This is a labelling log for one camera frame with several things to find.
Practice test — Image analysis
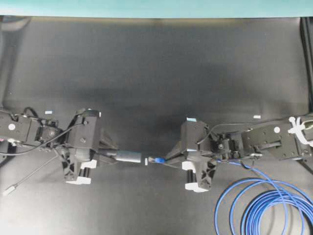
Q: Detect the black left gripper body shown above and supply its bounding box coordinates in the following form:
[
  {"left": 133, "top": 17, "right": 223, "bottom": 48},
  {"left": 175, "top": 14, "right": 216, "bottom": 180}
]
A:
[{"left": 61, "top": 109, "right": 101, "bottom": 185}]

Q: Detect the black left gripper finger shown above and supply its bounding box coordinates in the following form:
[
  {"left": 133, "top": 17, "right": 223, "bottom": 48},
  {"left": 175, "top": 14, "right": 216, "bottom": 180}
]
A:
[
  {"left": 99, "top": 129, "right": 118, "bottom": 150},
  {"left": 95, "top": 156, "right": 117, "bottom": 168}
]

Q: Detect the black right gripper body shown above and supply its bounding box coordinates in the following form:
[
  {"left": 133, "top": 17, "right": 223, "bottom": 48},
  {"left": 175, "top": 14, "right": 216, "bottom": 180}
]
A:
[{"left": 180, "top": 117, "right": 217, "bottom": 193}]

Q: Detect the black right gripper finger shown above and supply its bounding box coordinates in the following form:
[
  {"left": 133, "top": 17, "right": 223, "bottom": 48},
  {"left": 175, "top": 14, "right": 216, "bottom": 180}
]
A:
[
  {"left": 165, "top": 140, "right": 187, "bottom": 159},
  {"left": 164, "top": 163, "right": 182, "bottom": 169}
]

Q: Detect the grey USB LAN hub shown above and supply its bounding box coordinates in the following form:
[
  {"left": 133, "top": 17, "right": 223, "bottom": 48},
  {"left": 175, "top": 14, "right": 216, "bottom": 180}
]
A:
[{"left": 98, "top": 149, "right": 141, "bottom": 163}]

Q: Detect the blue LAN cable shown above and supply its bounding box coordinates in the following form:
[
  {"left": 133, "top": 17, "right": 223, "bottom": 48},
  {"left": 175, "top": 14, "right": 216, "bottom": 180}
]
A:
[{"left": 148, "top": 155, "right": 313, "bottom": 235}]

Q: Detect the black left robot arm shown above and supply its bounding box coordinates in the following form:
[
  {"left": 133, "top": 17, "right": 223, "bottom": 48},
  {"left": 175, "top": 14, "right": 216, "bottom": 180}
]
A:
[{"left": 0, "top": 109, "right": 117, "bottom": 185}]

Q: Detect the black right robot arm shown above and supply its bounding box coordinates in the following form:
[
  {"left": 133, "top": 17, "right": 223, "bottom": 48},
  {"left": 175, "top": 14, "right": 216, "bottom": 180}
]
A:
[{"left": 146, "top": 115, "right": 313, "bottom": 192}]

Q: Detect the black right camera cable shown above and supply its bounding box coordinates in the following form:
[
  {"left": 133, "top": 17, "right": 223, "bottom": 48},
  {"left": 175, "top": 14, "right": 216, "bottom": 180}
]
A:
[{"left": 196, "top": 117, "right": 294, "bottom": 145}]

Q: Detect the black camera cable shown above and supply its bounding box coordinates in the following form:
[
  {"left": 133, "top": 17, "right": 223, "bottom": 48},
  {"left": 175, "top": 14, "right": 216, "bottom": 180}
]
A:
[
  {"left": 1, "top": 122, "right": 84, "bottom": 196},
  {"left": 196, "top": 117, "right": 294, "bottom": 145}
]

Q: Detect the black left camera cable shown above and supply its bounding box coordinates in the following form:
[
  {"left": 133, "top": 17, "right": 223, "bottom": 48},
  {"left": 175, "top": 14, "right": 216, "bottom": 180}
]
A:
[{"left": 1, "top": 122, "right": 84, "bottom": 196}]

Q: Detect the black aluminium frame rail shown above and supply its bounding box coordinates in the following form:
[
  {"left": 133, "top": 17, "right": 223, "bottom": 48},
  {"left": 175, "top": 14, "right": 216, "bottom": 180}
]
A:
[{"left": 300, "top": 17, "right": 313, "bottom": 113}]

